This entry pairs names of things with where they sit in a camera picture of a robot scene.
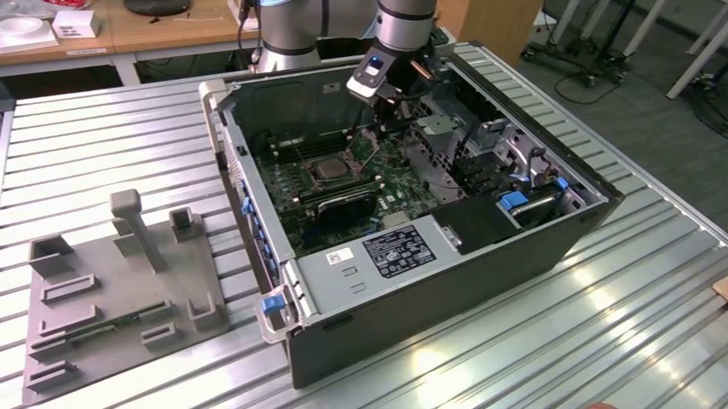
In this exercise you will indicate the silver CPU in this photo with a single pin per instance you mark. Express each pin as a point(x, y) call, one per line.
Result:
point(331, 169)

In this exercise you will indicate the white cardboard box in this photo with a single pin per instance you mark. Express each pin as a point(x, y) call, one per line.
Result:
point(76, 23)

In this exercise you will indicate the blue plastic latch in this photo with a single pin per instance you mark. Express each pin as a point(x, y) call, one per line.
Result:
point(513, 200)

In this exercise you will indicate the black round base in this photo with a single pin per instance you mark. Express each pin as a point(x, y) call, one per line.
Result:
point(156, 5)

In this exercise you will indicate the CPU socket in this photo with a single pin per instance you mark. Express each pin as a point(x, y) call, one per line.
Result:
point(325, 182)

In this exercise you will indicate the black open PC case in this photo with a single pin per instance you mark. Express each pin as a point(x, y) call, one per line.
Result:
point(432, 324)

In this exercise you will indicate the small blue clip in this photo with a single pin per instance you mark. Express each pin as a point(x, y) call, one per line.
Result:
point(561, 185)

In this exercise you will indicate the grey power supply unit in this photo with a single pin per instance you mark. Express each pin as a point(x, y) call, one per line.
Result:
point(346, 285)

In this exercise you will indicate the blue slot retainer clip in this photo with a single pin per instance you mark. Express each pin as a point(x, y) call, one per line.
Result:
point(265, 248)
point(246, 206)

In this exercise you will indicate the black plastic shroud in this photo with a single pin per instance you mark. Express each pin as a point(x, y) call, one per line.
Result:
point(472, 226)

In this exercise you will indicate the green RAM stick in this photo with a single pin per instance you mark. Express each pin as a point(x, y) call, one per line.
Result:
point(102, 328)
point(335, 190)

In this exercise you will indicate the grey metal drive cage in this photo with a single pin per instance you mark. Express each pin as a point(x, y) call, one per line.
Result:
point(438, 128)

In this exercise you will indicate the green motherboard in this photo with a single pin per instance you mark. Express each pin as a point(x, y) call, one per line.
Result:
point(409, 183)

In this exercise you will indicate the wooden block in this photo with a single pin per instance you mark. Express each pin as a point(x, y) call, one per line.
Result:
point(721, 292)

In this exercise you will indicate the white plastic tray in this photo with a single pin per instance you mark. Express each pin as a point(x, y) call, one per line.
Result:
point(23, 30)

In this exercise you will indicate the grey parts rack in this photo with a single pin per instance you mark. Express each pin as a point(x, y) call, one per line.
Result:
point(114, 298)

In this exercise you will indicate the wooden cabinet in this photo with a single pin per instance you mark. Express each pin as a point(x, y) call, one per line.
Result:
point(494, 25)

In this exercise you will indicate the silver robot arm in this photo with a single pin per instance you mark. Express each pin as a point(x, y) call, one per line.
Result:
point(404, 25)

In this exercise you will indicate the white table frame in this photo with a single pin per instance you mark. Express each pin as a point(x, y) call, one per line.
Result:
point(699, 64)

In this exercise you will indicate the wooden desk white frame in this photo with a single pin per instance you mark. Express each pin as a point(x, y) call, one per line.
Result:
point(182, 30)
point(79, 44)

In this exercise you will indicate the black wheeled stand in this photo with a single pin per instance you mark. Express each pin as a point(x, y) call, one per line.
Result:
point(592, 78)

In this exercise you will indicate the red packet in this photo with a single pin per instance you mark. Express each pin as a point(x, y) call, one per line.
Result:
point(66, 2)

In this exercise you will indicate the black graphics card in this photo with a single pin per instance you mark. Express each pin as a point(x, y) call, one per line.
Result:
point(346, 209)

